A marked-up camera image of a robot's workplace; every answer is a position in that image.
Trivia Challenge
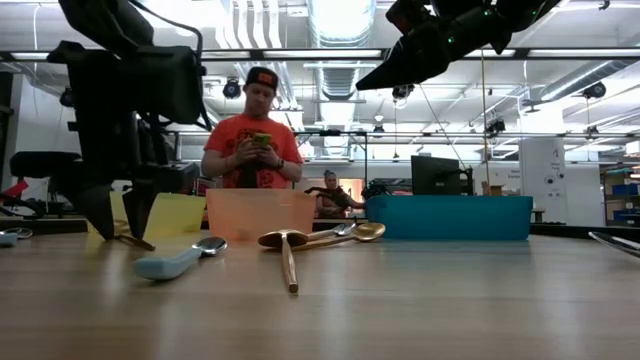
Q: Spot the silver spiral air duct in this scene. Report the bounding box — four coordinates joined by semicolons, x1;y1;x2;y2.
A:
538;59;629;104
305;0;379;101

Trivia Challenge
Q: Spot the blue plastic bin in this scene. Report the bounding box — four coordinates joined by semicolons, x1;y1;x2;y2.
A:
364;194;534;241

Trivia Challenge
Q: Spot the black metal workbench frame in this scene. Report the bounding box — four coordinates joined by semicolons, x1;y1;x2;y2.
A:
164;128;371;191

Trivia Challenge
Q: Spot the person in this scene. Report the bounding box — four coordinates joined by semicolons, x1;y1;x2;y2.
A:
314;169;366;220
200;66;305;190

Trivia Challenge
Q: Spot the black chair seat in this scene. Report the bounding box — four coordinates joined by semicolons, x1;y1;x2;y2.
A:
9;151;84;180

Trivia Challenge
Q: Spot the black overhead light bar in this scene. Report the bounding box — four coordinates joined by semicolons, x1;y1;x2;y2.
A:
0;47;640;63

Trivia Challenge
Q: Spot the black curved cable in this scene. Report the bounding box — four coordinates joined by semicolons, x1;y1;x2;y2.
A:
0;196;47;220

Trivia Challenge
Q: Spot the black computer monitor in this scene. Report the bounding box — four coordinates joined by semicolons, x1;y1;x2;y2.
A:
410;154;475;197

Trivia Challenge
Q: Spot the shelf with blue bins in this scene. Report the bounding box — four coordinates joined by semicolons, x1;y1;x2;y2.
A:
599;164;640;227

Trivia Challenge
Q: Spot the blue-handled silver spoon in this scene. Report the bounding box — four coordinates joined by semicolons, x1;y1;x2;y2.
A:
0;227;34;249
132;236;229;282

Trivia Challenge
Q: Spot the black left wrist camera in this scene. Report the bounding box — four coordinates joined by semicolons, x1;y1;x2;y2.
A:
119;44;209;129

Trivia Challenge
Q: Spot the black cap with orange patch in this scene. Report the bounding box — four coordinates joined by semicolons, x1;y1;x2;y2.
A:
243;66;280;92

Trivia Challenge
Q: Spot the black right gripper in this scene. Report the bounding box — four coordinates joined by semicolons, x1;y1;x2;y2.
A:
355;0;516;92

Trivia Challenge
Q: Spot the yellow translucent plastic bin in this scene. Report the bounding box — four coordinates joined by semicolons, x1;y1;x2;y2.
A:
112;192;208;236

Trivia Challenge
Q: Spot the orange translucent plastic bin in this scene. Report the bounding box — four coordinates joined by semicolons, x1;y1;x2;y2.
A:
205;188;318;244

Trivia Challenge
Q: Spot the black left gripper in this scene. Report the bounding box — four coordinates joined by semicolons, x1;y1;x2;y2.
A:
45;38;201;242

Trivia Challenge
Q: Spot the wood-handled silver spoon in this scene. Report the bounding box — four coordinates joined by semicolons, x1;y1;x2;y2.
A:
305;222;357;242
588;230;640;260

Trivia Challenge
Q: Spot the gold spoon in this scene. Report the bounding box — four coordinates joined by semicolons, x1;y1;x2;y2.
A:
113;232;157;252
256;228;310;295
292;222;387;252

